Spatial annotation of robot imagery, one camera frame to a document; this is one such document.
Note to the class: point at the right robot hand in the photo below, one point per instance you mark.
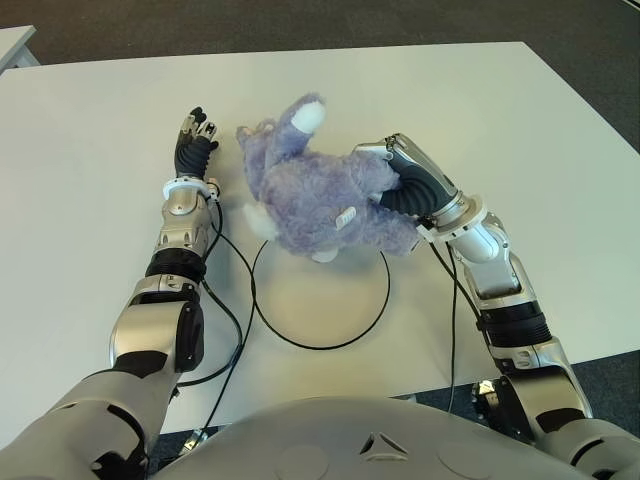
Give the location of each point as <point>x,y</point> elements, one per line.
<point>425,185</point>

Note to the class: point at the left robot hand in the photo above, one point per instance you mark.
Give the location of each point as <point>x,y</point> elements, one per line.
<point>192,152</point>

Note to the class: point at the purple plush bunny doll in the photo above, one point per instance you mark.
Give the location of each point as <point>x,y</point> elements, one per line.
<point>320,200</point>

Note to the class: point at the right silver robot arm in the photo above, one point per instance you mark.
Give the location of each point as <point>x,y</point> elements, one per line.
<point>500,280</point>

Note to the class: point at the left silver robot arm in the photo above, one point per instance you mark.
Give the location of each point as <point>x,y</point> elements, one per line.
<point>180,240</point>

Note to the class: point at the white plate black rim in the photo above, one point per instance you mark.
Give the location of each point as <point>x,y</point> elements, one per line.
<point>320,310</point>

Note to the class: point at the grey side table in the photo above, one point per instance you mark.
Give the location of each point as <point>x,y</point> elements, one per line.
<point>15,47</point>

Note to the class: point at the silver robot torso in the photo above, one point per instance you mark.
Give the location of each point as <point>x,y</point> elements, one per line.
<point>375,440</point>

